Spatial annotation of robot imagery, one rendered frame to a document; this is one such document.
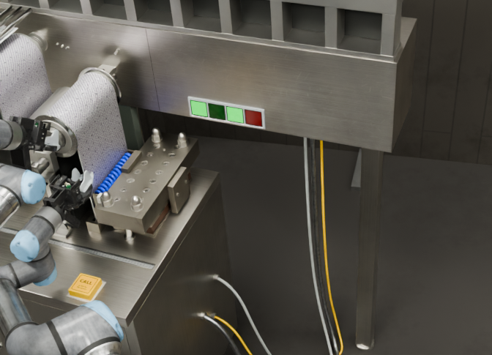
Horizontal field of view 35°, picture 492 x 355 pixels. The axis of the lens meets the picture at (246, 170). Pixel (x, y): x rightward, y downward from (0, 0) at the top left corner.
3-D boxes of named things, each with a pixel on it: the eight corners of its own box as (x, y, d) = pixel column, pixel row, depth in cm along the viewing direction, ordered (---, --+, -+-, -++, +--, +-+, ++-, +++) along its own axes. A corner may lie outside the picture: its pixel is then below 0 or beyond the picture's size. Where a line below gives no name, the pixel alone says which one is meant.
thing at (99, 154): (89, 197, 236) (77, 150, 225) (127, 151, 253) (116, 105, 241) (91, 198, 236) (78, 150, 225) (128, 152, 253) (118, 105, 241)
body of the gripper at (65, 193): (81, 177, 222) (58, 204, 213) (88, 200, 227) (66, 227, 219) (58, 172, 224) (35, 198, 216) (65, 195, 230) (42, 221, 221)
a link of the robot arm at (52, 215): (57, 238, 216) (33, 231, 219) (66, 227, 219) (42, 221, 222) (51, 218, 211) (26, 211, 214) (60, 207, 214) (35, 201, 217)
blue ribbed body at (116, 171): (94, 200, 237) (91, 191, 235) (127, 157, 253) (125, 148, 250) (103, 202, 236) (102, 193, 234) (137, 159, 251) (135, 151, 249)
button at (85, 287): (69, 295, 223) (67, 290, 221) (82, 278, 227) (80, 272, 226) (90, 301, 220) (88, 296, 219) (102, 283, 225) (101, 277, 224)
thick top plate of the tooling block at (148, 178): (97, 222, 235) (94, 208, 231) (157, 144, 263) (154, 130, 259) (144, 233, 230) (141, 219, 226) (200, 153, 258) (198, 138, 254)
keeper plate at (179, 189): (171, 212, 245) (167, 186, 238) (184, 192, 252) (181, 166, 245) (179, 214, 244) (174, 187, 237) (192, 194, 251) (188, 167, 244)
